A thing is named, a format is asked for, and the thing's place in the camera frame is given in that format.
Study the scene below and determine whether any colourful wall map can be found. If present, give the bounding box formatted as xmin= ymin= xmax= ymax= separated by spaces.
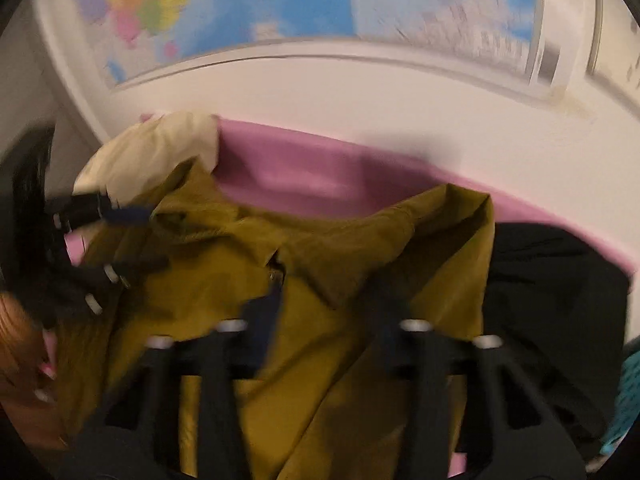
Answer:
xmin=64 ymin=0 xmax=640 ymax=106

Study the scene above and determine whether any olive green jacket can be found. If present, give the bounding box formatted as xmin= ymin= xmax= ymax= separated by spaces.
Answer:
xmin=54 ymin=159 xmax=495 ymax=479

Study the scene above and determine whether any cream yellow garment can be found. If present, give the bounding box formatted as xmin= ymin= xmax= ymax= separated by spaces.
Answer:
xmin=73 ymin=112 xmax=220 ymax=205

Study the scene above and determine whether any pink daisy bed sheet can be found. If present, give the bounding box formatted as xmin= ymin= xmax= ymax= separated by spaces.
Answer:
xmin=62 ymin=112 xmax=637 ymax=478

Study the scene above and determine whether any black garment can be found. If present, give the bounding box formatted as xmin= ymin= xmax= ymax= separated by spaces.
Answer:
xmin=455 ymin=222 xmax=630 ymax=460

